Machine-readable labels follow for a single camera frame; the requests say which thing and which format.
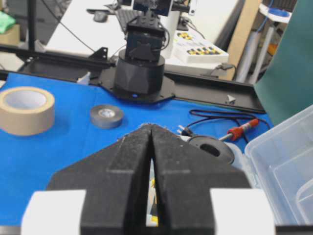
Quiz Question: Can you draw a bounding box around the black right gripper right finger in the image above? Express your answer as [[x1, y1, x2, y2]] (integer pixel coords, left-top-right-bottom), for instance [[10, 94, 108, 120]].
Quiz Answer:
[[151, 125, 251, 235]]

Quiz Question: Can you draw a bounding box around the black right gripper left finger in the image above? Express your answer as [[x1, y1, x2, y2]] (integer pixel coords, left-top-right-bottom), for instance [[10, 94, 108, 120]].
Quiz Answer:
[[46, 125, 152, 235]]

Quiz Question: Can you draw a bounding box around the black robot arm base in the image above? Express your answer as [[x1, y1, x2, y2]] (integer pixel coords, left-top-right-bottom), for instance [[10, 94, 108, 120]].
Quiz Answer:
[[98, 0, 177, 105]]

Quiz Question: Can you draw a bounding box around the clear plastic toolbox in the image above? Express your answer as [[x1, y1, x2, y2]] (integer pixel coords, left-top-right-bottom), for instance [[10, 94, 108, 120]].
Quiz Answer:
[[244, 106, 313, 226]]

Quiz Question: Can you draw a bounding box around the black tape roll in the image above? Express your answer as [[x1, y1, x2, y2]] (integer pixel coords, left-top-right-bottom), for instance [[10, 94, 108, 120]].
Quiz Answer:
[[187, 135, 235, 165]]

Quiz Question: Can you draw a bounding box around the blue table mat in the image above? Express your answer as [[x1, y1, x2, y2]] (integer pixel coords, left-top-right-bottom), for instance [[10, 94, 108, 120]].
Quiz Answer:
[[0, 72, 274, 227]]

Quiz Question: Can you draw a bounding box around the beige masking tape roll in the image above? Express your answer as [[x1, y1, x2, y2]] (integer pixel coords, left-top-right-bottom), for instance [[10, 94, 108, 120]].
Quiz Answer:
[[0, 86, 55, 136]]

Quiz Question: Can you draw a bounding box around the white box of parts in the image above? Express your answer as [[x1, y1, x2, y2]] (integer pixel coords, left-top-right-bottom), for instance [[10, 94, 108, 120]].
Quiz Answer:
[[173, 31, 229, 64]]

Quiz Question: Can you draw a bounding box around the green board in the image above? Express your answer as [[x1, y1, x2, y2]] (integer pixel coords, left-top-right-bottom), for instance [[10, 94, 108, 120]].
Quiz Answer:
[[254, 0, 313, 125]]

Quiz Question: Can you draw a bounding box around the black keyboard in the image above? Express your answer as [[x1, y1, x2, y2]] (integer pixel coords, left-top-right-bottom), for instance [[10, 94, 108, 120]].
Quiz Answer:
[[115, 9, 140, 33]]

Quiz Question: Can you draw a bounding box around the black computer mouse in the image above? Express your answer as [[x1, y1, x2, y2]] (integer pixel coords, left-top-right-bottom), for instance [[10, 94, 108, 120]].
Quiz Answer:
[[93, 11, 108, 23]]

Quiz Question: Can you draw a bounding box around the black power cable with plug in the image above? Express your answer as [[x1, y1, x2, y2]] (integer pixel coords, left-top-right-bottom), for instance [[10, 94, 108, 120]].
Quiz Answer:
[[176, 109, 271, 144]]

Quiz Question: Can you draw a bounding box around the grey duct tape roll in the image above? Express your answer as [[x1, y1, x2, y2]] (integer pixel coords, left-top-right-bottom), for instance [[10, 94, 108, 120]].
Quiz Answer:
[[89, 104, 124, 129]]

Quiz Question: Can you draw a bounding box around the red handled screwdriver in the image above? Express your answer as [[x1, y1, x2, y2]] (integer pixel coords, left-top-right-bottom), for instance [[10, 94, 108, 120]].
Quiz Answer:
[[219, 118, 259, 141]]

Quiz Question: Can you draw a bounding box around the black aluminium frame rail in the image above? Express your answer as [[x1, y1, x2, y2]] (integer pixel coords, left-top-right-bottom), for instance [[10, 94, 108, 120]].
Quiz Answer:
[[0, 45, 265, 114]]

